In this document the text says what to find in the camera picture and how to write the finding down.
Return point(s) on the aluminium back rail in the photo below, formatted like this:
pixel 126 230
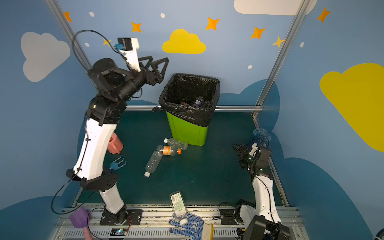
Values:
pixel 153 108

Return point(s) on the clear bottle white cap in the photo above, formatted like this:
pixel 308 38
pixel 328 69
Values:
pixel 180 145

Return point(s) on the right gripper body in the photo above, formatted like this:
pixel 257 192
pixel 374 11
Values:
pixel 243 151

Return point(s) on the Pocari Sweat bottle blue label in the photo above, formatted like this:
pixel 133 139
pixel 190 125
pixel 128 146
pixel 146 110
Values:
pixel 153 163

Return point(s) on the black bin liner bag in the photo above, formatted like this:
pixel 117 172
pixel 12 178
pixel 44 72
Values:
pixel 182 90

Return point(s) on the blue garden fork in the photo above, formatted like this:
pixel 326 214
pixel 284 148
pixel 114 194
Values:
pixel 118 163

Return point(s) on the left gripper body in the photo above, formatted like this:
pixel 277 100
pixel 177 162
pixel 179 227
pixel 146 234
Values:
pixel 147 73

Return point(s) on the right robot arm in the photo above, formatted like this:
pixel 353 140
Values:
pixel 261 219

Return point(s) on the orange label bottle orange cap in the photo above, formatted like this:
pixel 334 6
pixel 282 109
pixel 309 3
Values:
pixel 169 150

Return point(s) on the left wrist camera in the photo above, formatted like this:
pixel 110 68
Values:
pixel 128 47

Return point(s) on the purple toy shovel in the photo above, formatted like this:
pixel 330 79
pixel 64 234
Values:
pixel 79 220

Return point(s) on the right aluminium post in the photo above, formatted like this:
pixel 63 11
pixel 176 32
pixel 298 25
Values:
pixel 292 32

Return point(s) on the blue dotted work glove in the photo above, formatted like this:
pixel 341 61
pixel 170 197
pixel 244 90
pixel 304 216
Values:
pixel 194 229

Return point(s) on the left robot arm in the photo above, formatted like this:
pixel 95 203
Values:
pixel 115 88

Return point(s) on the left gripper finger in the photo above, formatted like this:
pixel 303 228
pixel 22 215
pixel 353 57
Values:
pixel 159 67
pixel 146 63

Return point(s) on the clear bottle white label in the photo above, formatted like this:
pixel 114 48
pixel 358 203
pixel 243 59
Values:
pixel 179 208

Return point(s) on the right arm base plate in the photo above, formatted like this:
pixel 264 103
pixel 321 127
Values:
pixel 227 217

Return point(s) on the left aluminium post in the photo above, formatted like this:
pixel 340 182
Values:
pixel 65 26

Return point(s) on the purple ribbed vase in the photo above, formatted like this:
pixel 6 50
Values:
pixel 262 135

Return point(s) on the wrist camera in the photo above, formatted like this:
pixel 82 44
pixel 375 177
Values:
pixel 254 150
pixel 128 47

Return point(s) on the pink watering can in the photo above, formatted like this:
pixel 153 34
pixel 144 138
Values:
pixel 115 145

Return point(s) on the green bin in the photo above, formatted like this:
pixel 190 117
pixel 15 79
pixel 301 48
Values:
pixel 187 132

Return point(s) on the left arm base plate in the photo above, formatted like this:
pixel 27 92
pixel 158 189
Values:
pixel 122 218

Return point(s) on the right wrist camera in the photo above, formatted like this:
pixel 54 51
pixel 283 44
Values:
pixel 254 150

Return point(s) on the aluminium post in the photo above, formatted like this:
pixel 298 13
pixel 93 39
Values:
pixel 292 32
pixel 65 26

